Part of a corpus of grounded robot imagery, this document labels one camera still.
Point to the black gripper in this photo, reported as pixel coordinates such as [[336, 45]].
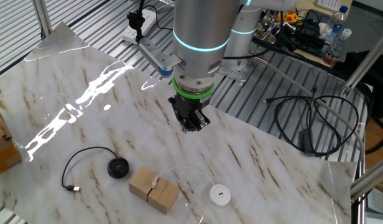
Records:
[[186, 109]]

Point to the white round docking station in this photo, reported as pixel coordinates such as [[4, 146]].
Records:
[[219, 199]]

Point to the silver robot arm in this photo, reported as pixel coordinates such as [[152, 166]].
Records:
[[197, 25]]

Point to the black round docking station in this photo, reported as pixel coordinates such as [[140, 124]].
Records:
[[117, 169]]

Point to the marble patterned sheet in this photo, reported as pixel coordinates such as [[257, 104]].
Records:
[[241, 155]]

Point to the white power strip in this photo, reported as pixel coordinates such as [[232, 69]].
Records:
[[148, 19]]

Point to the yellow red toy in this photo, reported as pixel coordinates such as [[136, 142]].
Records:
[[290, 17]]

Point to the white cap plastic bottle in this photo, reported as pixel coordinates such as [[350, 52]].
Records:
[[334, 51]]

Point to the yellow wooden desk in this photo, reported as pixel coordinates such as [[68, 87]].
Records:
[[305, 4]]

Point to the blue cap water bottle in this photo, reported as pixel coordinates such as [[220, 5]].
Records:
[[334, 25]]

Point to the white keyboard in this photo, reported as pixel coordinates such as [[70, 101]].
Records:
[[328, 3]]

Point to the black bag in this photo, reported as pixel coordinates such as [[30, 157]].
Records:
[[381, 99]]

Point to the brown cardboard box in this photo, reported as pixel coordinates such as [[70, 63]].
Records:
[[2, 155]]

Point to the white box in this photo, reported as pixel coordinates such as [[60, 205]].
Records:
[[375, 202]]

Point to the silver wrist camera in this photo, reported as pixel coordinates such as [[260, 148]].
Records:
[[154, 54]]

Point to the aluminium frame post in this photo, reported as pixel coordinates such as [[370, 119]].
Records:
[[42, 15], [370, 179], [365, 62]]

